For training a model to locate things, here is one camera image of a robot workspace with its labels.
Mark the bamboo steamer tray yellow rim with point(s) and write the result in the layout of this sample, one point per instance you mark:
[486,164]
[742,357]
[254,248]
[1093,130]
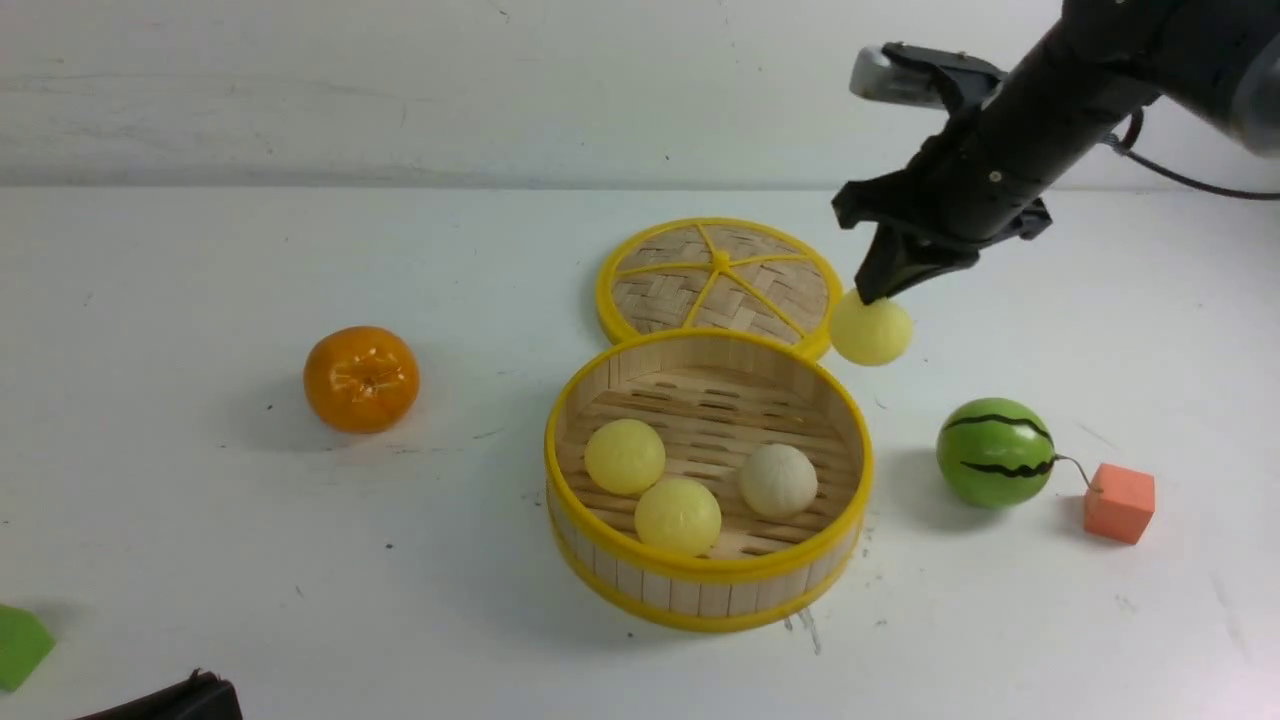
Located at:
[713,397]

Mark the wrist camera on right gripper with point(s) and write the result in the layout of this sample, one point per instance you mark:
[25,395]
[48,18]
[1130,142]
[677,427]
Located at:
[908,75]

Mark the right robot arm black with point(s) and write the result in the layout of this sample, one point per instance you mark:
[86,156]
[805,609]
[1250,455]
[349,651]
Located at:
[1217,59]

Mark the yellow bun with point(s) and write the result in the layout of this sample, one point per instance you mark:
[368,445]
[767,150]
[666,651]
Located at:
[625,457]
[870,334]
[678,515]

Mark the green toy watermelon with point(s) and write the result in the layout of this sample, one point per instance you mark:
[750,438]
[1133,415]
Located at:
[995,453]

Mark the woven bamboo steamer lid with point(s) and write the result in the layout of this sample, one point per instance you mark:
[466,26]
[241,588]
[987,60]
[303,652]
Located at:
[718,273]

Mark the green block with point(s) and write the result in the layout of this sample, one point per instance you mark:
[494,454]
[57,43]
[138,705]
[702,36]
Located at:
[25,643]

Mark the orange foam cube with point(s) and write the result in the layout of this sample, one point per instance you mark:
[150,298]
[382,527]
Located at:
[1119,503]

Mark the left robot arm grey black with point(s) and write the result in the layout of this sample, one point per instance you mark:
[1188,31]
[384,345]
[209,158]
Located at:
[203,695]

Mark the orange toy tangerine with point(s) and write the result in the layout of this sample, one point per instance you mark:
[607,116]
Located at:
[361,379]

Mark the beige white bun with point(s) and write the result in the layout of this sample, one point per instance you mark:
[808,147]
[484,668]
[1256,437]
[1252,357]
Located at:
[777,481]

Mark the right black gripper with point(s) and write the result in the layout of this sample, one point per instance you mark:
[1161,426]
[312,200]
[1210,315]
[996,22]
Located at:
[980,179]

